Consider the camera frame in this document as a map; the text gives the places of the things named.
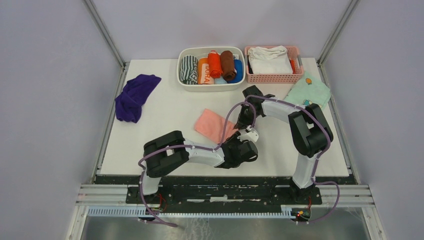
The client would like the pink towel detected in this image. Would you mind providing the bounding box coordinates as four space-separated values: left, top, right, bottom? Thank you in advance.
194 109 237 144

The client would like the purple towel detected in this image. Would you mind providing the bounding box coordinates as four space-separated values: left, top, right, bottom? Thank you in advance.
114 74 162 123

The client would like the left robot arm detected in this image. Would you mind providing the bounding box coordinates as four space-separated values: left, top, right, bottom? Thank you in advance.
138 128 259 204

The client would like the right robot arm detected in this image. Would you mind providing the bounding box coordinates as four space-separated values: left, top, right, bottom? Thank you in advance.
235 85 334 204

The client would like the light blue rolled towel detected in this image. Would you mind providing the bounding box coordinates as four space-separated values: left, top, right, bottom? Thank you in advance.
214 76 227 85

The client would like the dark blue rolled towel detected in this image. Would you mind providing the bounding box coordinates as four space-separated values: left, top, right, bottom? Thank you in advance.
228 59 244 84

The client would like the white cloth in basket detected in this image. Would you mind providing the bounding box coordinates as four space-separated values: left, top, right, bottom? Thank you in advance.
247 45 293 75

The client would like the red orange rolled towel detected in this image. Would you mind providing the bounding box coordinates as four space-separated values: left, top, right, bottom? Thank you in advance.
207 50 223 79

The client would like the brown rolled towel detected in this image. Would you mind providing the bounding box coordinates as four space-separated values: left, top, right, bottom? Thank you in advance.
220 50 236 82

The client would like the orange white lettered rolled towel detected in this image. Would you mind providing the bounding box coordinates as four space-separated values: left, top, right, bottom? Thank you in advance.
197 57 215 85

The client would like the pink plastic basket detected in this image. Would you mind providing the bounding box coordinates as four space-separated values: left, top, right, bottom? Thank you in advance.
244 46 305 84

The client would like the mint green cartoon towel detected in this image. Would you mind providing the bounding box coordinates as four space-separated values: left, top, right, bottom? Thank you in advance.
284 71 331 109

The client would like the white plastic tub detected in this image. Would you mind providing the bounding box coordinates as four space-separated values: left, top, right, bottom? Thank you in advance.
176 46 247 92

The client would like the green white striped rolled towel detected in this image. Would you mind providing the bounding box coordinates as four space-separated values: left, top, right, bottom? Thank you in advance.
179 55 199 85

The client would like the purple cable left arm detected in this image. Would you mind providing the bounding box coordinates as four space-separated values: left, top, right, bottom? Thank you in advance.
137 101 258 228

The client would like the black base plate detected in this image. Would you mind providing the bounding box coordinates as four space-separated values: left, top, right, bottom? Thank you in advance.
94 174 358 215

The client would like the aluminium frame post right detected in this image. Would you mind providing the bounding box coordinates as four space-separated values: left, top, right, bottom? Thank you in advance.
316 0 361 68

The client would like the aluminium frame post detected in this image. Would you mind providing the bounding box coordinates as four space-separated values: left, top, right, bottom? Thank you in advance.
82 0 126 68
316 0 361 68

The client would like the aluminium rail front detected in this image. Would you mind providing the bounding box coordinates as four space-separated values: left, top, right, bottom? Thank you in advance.
76 184 375 219

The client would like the aluminium frame post left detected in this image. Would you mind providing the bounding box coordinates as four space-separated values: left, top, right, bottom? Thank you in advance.
82 0 126 68

